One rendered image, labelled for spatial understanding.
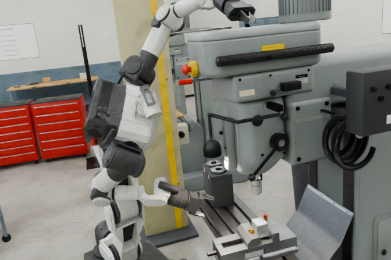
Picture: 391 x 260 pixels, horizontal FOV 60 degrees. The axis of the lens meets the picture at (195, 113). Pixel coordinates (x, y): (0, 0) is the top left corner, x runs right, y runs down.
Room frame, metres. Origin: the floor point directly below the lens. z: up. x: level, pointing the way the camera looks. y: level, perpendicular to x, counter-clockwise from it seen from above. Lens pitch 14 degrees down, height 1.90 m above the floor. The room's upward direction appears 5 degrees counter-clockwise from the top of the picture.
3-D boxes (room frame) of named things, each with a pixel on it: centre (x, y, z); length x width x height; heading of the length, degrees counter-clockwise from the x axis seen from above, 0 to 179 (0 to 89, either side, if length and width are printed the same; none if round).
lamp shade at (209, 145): (1.27, -0.05, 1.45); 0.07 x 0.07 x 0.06
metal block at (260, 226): (1.32, -0.23, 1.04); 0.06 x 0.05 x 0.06; 14
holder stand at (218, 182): (1.83, -0.09, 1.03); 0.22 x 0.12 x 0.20; 11
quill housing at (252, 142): (1.33, -0.23, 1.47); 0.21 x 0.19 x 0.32; 16
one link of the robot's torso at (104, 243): (1.80, 0.52, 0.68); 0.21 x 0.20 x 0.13; 35
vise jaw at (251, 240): (1.30, -0.18, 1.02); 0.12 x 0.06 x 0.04; 14
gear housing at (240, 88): (1.34, -0.27, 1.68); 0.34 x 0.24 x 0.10; 106
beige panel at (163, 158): (2.97, 0.38, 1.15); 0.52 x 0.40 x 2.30; 106
